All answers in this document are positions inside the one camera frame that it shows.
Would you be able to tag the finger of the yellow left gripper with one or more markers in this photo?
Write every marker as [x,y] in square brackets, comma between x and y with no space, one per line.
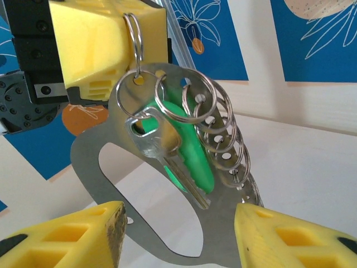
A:
[89,44]
[153,36]

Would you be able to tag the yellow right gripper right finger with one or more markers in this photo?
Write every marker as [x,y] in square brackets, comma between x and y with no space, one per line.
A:
[293,243]

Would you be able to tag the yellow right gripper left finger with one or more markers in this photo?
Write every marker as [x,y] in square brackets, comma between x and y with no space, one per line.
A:
[69,240]

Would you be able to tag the silver metal key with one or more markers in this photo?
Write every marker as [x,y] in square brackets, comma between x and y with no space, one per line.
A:
[156,139]

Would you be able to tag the green plastic key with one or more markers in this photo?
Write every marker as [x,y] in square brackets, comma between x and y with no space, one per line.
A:
[192,150]

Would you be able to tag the aluminium left corner post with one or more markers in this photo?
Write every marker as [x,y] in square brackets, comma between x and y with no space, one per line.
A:
[178,33]

